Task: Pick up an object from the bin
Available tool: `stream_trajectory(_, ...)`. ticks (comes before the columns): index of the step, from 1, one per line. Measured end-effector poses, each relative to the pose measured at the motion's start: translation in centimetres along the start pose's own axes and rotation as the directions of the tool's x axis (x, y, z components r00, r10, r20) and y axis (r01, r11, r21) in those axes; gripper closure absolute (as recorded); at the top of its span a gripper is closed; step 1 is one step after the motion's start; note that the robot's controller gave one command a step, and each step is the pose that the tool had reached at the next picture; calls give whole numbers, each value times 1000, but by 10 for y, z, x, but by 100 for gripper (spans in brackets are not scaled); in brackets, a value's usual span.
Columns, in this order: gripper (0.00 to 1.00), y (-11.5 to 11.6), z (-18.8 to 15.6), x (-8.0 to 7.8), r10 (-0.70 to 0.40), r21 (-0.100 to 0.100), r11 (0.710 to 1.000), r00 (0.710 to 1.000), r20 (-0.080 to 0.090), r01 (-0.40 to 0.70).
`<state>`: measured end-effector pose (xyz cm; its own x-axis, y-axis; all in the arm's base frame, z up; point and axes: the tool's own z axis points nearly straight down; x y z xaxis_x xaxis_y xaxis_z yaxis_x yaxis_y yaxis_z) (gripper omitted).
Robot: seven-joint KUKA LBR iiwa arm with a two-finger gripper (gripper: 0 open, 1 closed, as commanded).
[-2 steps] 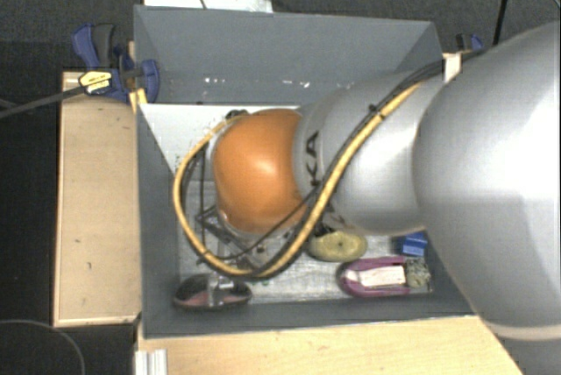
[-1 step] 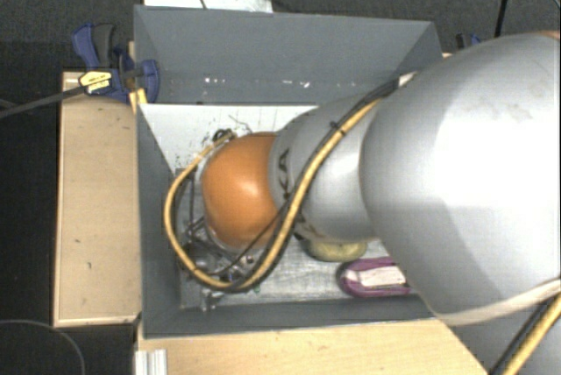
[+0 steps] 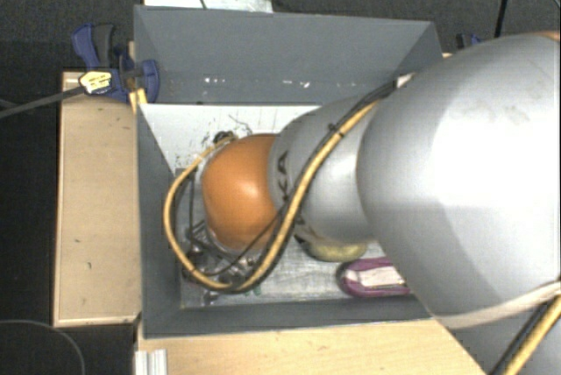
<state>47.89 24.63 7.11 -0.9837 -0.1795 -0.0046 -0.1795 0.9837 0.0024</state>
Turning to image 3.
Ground pale wood board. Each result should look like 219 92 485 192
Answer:
53 70 144 329

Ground pale yellow rounded object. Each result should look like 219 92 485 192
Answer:
305 237 369 263

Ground grey metal bin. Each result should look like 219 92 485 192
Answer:
132 4 444 339

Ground purple packet with white label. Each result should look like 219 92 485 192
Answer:
336 257 412 298

